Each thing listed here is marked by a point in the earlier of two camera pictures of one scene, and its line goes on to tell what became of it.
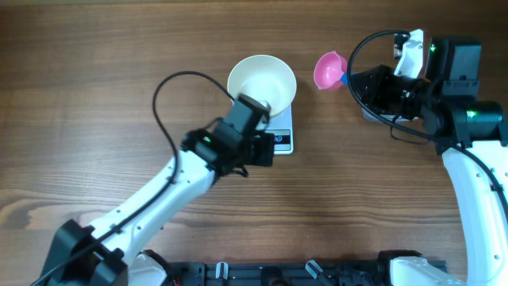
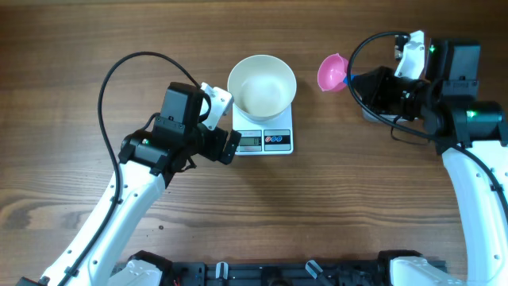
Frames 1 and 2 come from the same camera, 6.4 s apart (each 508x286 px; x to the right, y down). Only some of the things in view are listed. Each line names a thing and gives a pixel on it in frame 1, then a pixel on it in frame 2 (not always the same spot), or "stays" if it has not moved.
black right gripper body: [402, 95] stays
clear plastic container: [369, 116] stays
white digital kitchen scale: [281, 126] stays
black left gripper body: [259, 149] to [210, 144]
